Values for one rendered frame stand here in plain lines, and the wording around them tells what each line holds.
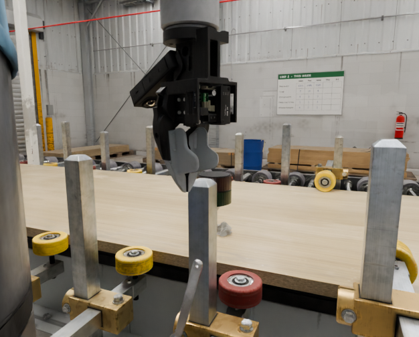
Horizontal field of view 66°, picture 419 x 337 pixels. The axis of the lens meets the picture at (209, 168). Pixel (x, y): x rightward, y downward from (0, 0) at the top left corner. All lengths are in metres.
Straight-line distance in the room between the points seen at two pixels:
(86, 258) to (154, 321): 0.34
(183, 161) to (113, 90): 9.98
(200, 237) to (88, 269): 0.26
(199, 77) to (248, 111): 7.65
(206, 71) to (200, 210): 0.21
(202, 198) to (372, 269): 0.25
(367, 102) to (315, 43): 1.68
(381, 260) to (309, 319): 0.34
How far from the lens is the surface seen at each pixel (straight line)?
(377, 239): 0.46
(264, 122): 7.92
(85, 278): 0.69
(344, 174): 1.53
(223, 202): 0.53
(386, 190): 0.45
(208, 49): 0.40
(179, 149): 0.43
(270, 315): 0.80
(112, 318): 0.67
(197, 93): 0.38
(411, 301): 0.52
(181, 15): 0.42
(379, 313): 0.50
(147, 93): 0.48
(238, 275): 0.63
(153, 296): 0.91
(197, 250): 0.52
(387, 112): 7.55
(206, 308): 0.56
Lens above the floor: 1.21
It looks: 10 degrees down
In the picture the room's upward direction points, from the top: straight up
